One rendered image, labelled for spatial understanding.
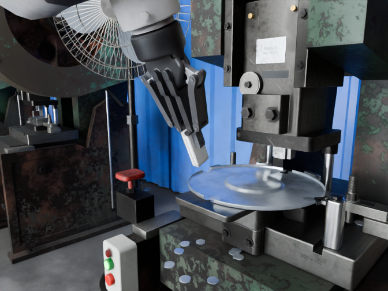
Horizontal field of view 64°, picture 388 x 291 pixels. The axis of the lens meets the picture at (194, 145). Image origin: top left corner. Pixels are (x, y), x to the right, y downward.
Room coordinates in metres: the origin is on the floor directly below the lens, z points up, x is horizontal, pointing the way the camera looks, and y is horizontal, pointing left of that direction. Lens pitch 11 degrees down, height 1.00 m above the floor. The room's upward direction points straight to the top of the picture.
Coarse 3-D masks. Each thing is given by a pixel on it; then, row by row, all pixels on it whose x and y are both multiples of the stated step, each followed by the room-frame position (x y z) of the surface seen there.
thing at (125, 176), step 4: (120, 172) 0.82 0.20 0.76; (124, 172) 0.82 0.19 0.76; (128, 172) 0.81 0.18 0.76; (132, 172) 0.81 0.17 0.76; (136, 172) 0.81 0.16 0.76; (140, 172) 0.81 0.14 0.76; (144, 172) 0.82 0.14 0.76; (116, 176) 0.80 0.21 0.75; (120, 176) 0.79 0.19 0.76; (124, 176) 0.78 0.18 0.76; (128, 176) 0.78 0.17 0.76; (132, 176) 0.79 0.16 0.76; (136, 176) 0.80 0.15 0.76; (140, 176) 0.80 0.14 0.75; (144, 176) 0.82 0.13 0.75; (124, 180) 0.78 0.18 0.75; (128, 180) 0.78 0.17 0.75; (132, 180) 0.79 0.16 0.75; (128, 184) 0.81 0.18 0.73; (132, 184) 0.81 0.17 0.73; (132, 188) 0.81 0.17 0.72
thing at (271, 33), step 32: (288, 0) 0.66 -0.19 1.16; (256, 32) 0.71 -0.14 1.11; (288, 32) 0.65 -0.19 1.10; (256, 64) 0.71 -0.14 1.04; (288, 64) 0.65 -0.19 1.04; (256, 96) 0.67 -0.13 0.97; (288, 96) 0.64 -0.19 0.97; (320, 96) 0.69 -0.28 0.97; (256, 128) 0.67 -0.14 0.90; (288, 128) 0.65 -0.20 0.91; (320, 128) 0.70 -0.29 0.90
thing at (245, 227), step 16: (192, 192) 0.60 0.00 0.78; (192, 208) 0.54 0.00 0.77; (208, 208) 0.52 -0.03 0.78; (224, 208) 0.52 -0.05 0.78; (240, 208) 0.52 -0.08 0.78; (224, 224) 0.64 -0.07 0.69; (240, 224) 0.61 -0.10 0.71; (256, 224) 0.59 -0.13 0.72; (224, 240) 0.64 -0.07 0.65; (240, 240) 0.61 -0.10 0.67; (256, 240) 0.58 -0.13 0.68
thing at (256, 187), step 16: (192, 176) 0.70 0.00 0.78; (208, 176) 0.71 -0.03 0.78; (224, 176) 0.71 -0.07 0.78; (240, 176) 0.69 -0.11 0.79; (256, 176) 0.69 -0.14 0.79; (272, 176) 0.71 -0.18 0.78; (288, 176) 0.71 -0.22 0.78; (304, 176) 0.71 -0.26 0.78; (208, 192) 0.60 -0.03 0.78; (224, 192) 0.60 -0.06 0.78; (240, 192) 0.60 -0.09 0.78; (256, 192) 0.59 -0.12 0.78; (272, 192) 0.59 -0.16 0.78; (288, 192) 0.60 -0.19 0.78; (304, 192) 0.60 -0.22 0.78; (320, 192) 0.60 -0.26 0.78; (256, 208) 0.51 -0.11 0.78; (272, 208) 0.51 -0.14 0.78; (288, 208) 0.51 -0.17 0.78
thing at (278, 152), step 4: (276, 148) 0.73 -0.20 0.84; (280, 148) 0.72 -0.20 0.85; (284, 148) 0.71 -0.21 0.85; (276, 152) 0.73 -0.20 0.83; (280, 152) 0.72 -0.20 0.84; (284, 152) 0.71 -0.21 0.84; (288, 152) 0.72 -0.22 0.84; (292, 152) 0.72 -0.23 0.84; (276, 156) 0.73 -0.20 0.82; (280, 156) 0.72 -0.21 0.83; (284, 156) 0.71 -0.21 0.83; (288, 156) 0.72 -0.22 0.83; (292, 156) 0.72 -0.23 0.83
